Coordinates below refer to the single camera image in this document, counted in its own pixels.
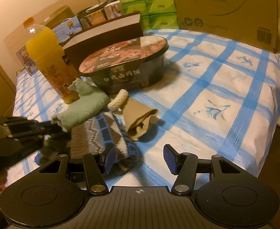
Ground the patterned knit sock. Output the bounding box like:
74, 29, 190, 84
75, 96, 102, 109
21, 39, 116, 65
70, 112, 138, 173

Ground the light green towel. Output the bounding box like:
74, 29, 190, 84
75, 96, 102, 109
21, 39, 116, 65
51, 78, 109, 132

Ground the beige sock white cuff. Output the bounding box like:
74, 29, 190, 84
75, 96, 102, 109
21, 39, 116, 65
107, 89, 159, 141

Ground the blue checked tablecloth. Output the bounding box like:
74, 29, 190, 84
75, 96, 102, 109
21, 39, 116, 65
12, 28, 280, 191

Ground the orange juice bottle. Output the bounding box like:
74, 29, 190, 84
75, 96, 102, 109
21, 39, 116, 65
23, 17, 80, 104

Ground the dark brown open box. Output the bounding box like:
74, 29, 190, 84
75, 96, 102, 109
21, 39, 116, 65
62, 11, 143, 70

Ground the wooden headboard panel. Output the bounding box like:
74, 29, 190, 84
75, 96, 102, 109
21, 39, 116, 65
4, 0, 99, 66

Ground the black instant rice bowl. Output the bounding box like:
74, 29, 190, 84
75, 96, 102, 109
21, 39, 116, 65
79, 35, 168, 95

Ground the cow picture milk box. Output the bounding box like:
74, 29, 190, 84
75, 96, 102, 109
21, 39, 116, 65
52, 16, 83, 44

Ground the brown cardboard box far left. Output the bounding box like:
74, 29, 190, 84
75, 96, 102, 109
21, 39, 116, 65
42, 5, 75, 29

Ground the white humidifier box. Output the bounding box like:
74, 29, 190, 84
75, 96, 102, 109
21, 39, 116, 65
104, 1, 123, 20

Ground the large cardboard box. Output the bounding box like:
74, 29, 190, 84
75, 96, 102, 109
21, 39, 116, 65
174, 0, 278, 53

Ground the green tissue pack bundle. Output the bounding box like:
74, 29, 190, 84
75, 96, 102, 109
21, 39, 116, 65
120, 0, 179, 31

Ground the black bag with straps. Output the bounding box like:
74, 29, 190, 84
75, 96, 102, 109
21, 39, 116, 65
77, 0, 113, 18

